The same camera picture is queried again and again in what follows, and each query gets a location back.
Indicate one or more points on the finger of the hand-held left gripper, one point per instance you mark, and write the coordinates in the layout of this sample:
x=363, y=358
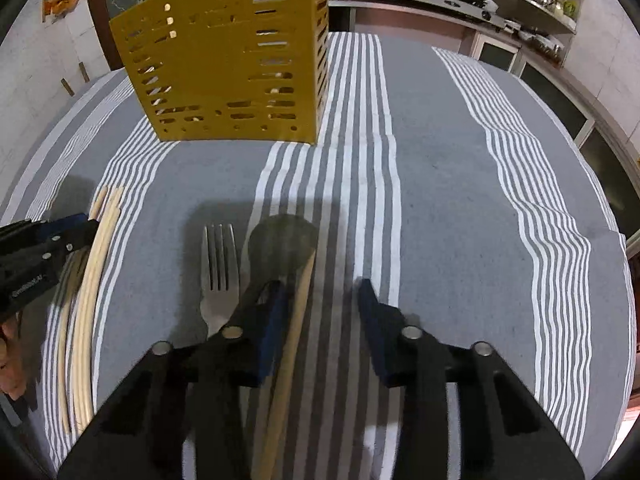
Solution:
x=60, y=224
x=75, y=240

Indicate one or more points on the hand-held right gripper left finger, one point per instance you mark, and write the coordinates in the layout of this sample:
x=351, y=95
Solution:
x=272, y=332

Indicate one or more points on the person's left hand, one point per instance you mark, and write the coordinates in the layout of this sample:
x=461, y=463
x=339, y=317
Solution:
x=10, y=375

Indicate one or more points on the bamboo stick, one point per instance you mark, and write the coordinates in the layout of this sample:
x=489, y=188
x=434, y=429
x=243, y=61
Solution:
x=83, y=72
x=66, y=86

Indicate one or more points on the white corner shelf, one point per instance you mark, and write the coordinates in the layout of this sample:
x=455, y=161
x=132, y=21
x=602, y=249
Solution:
x=537, y=10

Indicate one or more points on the grey white striped tablecloth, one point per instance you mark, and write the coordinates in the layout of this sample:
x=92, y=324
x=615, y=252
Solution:
x=440, y=160

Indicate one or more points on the narrow glass cabinet door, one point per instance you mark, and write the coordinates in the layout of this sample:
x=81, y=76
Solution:
x=495, y=52

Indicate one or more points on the yellow perforated utensil holder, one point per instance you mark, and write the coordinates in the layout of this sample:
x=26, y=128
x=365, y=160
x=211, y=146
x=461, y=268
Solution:
x=225, y=85

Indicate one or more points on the wide glass cabinet door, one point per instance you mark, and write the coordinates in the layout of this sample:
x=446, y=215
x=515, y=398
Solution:
x=560, y=102

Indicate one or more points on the metal fork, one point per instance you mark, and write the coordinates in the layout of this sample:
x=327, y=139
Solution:
x=220, y=305

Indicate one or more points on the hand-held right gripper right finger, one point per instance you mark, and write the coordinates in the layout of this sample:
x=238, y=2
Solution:
x=375, y=332

